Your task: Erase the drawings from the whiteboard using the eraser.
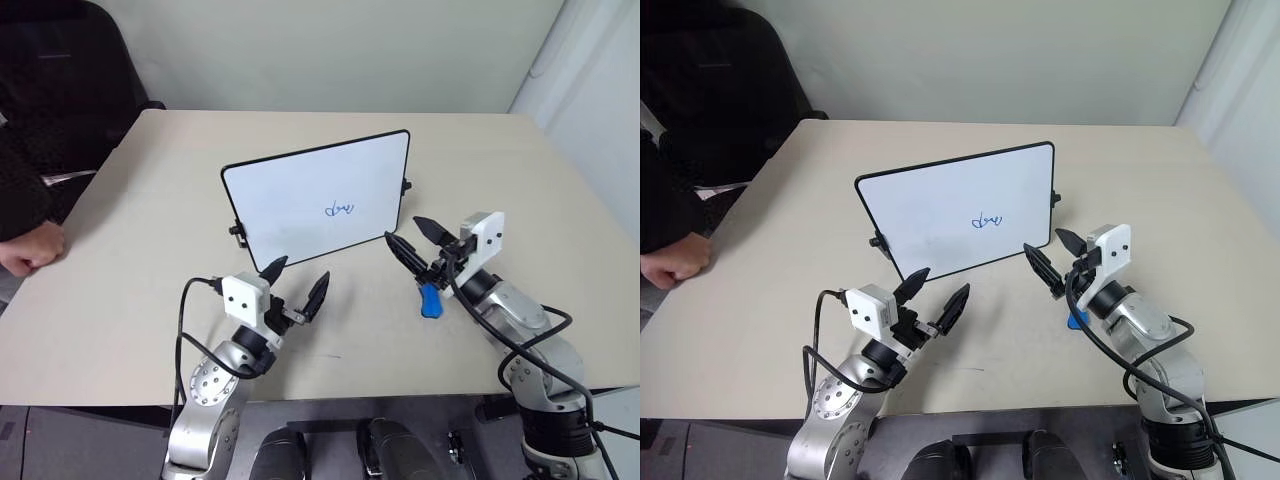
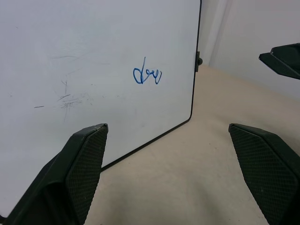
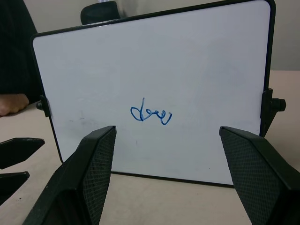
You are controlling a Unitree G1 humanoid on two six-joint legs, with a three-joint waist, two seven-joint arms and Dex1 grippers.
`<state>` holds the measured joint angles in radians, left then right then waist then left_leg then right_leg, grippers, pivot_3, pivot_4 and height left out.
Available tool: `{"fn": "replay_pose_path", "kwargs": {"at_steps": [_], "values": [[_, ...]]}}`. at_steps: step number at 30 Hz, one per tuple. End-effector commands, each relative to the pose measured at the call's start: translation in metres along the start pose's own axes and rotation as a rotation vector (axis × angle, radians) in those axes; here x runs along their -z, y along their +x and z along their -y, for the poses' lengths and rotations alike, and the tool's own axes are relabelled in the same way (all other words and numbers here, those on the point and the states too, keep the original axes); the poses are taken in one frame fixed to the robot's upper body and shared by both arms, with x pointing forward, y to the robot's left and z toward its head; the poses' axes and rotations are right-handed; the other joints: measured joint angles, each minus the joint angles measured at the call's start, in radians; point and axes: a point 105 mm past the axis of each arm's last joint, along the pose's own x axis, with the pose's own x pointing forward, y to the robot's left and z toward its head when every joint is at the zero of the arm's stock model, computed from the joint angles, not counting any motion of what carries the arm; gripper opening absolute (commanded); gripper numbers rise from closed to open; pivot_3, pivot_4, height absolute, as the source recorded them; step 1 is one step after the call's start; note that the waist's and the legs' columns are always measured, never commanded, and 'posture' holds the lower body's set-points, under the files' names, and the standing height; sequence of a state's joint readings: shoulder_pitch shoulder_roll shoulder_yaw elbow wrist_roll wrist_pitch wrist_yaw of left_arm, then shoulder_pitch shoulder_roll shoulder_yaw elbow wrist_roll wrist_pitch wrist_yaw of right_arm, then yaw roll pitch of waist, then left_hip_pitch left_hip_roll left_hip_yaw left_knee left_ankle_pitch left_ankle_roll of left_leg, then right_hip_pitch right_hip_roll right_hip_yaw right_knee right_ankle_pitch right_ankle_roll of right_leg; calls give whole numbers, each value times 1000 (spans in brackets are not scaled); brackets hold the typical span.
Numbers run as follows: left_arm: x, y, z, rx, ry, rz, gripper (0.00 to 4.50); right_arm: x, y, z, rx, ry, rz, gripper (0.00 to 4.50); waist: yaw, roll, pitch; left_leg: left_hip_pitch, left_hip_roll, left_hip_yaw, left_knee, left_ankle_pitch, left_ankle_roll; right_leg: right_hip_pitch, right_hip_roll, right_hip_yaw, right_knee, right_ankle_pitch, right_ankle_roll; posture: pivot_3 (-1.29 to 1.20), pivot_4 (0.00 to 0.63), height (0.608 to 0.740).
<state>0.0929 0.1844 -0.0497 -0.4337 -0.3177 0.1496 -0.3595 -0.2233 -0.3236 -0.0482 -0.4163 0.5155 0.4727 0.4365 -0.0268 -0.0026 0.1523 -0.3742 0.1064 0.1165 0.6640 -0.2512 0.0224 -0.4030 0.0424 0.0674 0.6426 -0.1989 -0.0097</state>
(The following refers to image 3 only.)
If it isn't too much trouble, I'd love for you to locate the blue marker scribble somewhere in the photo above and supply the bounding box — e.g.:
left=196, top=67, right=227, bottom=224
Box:
left=130, top=97, right=173, bottom=126

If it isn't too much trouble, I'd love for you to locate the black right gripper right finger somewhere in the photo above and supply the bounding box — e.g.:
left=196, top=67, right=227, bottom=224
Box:
left=218, top=126, right=300, bottom=225

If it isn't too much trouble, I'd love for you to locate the black office chair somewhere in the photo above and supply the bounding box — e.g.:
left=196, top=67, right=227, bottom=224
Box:
left=80, top=0, right=121, bottom=26

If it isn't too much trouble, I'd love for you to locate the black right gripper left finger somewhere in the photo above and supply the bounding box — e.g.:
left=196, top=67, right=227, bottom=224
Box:
left=22, top=125, right=117, bottom=225

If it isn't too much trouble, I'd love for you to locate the person in black clothing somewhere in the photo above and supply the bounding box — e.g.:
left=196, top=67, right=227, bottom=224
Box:
left=0, top=0, right=45, bottom=104

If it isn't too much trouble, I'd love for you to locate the bystander bare hand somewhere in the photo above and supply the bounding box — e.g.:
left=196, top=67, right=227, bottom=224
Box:
left=0, top=93, right=30, bottom=117

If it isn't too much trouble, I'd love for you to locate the black-framed whiteboard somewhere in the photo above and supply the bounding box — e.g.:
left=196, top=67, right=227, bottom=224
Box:
left=31, top=0, right=277, bottom=188

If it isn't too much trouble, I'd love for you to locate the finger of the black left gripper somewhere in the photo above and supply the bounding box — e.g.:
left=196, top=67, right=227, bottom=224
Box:
left=0, top=137, right=45, bottom=170
left=0, top=171, right=30, bottom=203

